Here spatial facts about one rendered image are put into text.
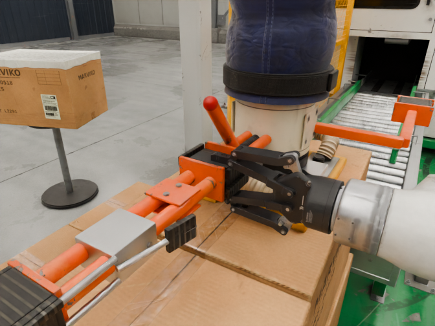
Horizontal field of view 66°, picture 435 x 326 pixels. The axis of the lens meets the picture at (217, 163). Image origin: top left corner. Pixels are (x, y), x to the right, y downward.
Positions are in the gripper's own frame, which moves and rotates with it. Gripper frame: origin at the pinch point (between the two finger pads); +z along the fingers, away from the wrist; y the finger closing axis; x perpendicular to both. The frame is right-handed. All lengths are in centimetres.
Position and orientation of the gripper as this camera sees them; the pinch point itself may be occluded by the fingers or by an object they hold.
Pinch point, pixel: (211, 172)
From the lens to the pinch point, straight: 55.0
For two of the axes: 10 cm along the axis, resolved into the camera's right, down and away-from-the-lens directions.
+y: 0.1, 9.0, 4.4
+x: 5.2, -3.8, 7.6
